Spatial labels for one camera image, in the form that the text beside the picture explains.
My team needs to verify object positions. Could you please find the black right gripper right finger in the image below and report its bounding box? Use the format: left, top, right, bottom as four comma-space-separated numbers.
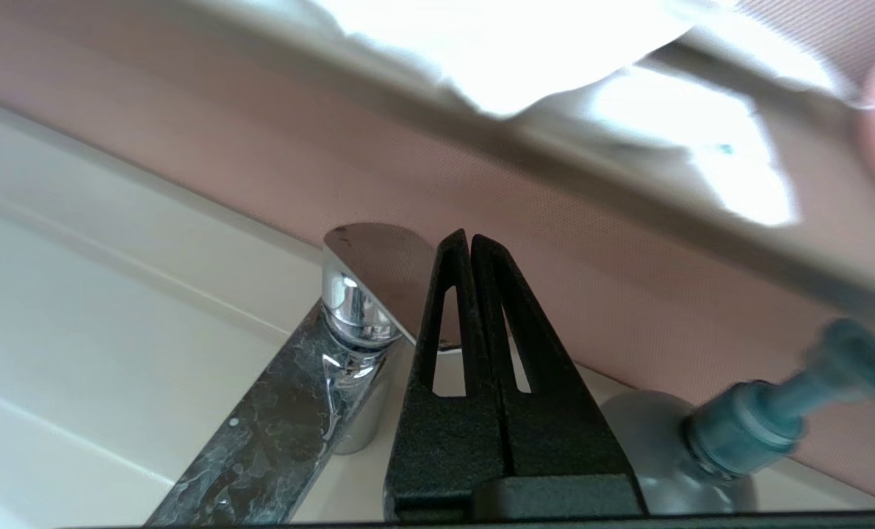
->
472, 234, 641, 480

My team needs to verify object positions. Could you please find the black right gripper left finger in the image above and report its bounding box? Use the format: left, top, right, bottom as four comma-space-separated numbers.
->
384, 228, 511, 519

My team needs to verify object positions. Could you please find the chrome lever faucet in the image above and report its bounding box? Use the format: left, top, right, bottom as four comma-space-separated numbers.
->
143, 223, 454, 527

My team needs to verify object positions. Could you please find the beige ceramic sink basin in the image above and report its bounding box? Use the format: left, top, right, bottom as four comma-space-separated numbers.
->
0, 92, 875, 527

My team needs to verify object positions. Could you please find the dark grey soap pump bottle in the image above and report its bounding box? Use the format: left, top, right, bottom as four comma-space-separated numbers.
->
600, 317, 875, 517

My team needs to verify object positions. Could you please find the flat white amenity packet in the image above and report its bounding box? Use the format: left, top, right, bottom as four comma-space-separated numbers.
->
591, 66, 802, 227

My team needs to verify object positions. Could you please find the white toothbrush packet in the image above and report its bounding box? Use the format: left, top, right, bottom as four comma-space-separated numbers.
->
311, 0, 704, 120

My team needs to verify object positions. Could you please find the grey wall shelf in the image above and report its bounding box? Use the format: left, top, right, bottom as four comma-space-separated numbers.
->
187, 0, 875, 318

